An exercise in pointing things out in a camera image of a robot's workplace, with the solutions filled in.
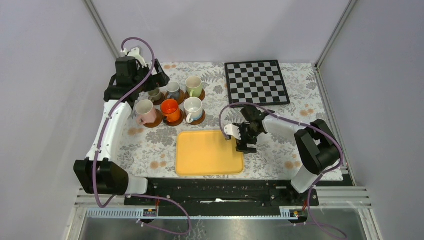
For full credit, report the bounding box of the brown wooden coaster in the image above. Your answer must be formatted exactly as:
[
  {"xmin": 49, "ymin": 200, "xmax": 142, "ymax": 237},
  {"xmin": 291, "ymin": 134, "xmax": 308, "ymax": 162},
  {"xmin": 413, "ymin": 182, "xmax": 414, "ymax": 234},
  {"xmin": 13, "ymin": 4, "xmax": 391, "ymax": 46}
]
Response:
[
  {"xmin": 189, "ymin": 110, "xmax": 206, "ymax": 126},
  {"xmin": 164, "ymin": 89, "xmax": 186, "ymax": 105},
  {"xmin": 185, "ymin": 89, "xmax": 206, "ymax": 101},
  {"xmin": 143, "ymin": 109, "xmax": 163, "ymax": 128},
  {"xmin": 163, "ymin": 110, "xmax": 186, "ymax": 127}
]

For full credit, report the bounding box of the small grey cup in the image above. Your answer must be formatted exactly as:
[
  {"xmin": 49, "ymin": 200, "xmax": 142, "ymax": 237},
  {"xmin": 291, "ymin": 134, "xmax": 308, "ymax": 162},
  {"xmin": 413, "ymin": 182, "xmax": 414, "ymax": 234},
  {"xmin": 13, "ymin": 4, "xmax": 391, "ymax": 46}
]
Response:
[{"xmin": 147, "ymin": 88, "xmax": 163, "ymax": 102}]

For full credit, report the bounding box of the pink mug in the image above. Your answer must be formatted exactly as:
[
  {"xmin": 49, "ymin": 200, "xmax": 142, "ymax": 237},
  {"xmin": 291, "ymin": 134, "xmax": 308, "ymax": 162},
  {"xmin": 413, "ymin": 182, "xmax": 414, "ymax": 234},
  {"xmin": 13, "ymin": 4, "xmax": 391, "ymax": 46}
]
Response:
[{"xmin": 135, "ymin": 99, "xmax": 157, "ymax": 125}]

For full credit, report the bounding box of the floral tablecloth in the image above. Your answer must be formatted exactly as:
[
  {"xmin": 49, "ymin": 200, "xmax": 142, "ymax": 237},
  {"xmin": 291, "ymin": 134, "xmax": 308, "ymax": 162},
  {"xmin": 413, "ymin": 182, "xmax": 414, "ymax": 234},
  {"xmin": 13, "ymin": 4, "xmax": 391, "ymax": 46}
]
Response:
[{"xmin": 115, "ymin": 62, "xmax": 327, "ymax": 180}]

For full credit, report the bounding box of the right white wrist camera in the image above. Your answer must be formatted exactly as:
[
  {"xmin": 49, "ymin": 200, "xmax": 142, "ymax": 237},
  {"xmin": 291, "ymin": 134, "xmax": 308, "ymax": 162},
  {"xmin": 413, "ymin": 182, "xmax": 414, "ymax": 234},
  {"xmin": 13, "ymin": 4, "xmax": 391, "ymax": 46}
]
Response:
[{"xmin": 224, "ymin": 124, "xmax": 241, "ymax": 140}]

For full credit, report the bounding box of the white mug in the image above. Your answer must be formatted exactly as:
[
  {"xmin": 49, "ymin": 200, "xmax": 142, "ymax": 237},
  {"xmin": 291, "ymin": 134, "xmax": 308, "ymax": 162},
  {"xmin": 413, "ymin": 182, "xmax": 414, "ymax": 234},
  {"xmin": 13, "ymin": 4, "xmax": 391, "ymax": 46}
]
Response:
[{"xmin": 183, "ymin": 97, "xmax": 203, "ymax": 124}]

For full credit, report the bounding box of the yellow plastic tray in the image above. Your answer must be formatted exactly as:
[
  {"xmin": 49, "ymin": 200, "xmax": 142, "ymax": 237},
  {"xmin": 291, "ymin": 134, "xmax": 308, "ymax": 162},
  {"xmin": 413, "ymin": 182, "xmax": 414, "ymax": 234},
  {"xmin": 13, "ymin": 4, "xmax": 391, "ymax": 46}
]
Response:
[{"xmin": 175, "ymin": 130, "xmax": 245, "ymax": 177}]

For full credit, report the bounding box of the green mug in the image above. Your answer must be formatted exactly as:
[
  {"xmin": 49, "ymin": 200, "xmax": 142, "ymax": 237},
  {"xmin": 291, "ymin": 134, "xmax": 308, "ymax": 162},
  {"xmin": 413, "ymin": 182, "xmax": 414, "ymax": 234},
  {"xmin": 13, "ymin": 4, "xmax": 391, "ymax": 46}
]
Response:
[{"xmin": 185, "ymin": 76, "xmax": 203, "ymax": 99}]

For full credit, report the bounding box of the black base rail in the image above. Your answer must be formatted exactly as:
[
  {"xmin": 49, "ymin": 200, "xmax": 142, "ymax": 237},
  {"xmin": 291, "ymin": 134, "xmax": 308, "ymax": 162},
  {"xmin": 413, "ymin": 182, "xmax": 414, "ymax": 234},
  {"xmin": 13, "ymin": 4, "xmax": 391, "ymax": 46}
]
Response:
[{"xmin": 124, "ymin": 178, "xmax": 308, "ymax": 218}]

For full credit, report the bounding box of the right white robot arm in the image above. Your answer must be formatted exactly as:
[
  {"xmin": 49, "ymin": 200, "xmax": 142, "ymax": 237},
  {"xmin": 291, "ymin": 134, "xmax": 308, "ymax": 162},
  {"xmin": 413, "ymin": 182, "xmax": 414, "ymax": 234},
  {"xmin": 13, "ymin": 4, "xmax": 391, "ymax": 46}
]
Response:
[{"xmin": 221, "ymin": 103, "xmax": 343, "ymax": 206}]

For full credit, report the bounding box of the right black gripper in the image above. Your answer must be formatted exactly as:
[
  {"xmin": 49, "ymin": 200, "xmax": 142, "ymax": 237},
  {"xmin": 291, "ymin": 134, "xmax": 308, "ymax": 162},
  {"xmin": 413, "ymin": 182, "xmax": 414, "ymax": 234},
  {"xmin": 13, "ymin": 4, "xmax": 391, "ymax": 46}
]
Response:
[{"xmin": 234, "ymin": 124, "xmax": 262, "ymax": 156}]

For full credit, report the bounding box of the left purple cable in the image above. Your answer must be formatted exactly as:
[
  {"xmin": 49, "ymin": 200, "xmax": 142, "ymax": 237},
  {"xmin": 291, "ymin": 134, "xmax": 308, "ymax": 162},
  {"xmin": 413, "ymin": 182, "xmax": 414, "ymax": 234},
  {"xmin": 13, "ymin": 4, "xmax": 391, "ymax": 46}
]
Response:
[{"xmin": 92, "ymin": 37, "xmax": 194, "ymax": 237}]

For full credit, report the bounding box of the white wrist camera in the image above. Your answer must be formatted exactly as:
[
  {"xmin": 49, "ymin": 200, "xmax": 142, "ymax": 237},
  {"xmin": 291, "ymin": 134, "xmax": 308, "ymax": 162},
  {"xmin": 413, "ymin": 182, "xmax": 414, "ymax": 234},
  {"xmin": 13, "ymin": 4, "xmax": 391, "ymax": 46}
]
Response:
[
  {"xmin": 120, "ymin": 46, "xmax": 148, "ymax": 68},
  {"xmin": 224, "ymin": 124, "xmax": 241, "ymax": 140}
]

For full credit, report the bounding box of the blue grey mug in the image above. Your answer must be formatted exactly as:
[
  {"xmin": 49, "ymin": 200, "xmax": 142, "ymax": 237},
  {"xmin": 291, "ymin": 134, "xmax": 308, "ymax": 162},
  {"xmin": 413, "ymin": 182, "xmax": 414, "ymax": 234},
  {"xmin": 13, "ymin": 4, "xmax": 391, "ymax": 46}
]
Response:
[{"xmin": 165, "ymin": 81, "xmax": 181, "ymax": 101}]

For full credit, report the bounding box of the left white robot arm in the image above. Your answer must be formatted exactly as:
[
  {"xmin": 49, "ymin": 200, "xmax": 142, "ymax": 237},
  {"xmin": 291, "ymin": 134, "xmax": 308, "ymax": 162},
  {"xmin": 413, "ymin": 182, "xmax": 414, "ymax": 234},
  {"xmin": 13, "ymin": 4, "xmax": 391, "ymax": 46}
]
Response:
[{"xmin": 73, "ymin": 56, "xmax": 170, "ymax": 206}]

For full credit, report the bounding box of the black white chessboard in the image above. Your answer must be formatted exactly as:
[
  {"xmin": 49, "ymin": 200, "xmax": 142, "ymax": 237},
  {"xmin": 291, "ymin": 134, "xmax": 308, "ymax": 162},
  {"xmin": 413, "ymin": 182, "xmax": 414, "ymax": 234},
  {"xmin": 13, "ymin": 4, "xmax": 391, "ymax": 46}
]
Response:
[{"xmin": 224, "ymin": 60, "xmax": 291, "ymax": 106}]

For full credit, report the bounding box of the orange enamel mug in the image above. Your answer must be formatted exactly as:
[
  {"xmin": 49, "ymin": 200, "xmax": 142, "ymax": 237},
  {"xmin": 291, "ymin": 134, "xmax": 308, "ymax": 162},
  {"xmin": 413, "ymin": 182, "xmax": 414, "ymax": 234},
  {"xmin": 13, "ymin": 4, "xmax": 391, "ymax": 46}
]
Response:
[{"xmin": 160, "ymin": 98, "xmax": 181, "ymax": 124}]

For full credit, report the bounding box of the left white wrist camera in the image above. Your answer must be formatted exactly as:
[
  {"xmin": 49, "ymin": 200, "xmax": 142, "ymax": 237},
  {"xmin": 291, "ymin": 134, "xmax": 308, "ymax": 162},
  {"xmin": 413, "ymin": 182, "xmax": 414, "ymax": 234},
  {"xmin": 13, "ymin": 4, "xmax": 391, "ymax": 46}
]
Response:
[{"xmin": 120, "ymin": 46, "xmax": 148, "ymax": 68}]

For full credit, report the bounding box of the small dark brown coaster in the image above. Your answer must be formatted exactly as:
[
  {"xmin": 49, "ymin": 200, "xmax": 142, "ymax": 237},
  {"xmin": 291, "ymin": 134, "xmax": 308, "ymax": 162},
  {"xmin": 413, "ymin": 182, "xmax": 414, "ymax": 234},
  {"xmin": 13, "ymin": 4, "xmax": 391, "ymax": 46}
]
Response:
[{"xmin": 151, "ymin": 92, "xmax": 165, "ymax": 106}]

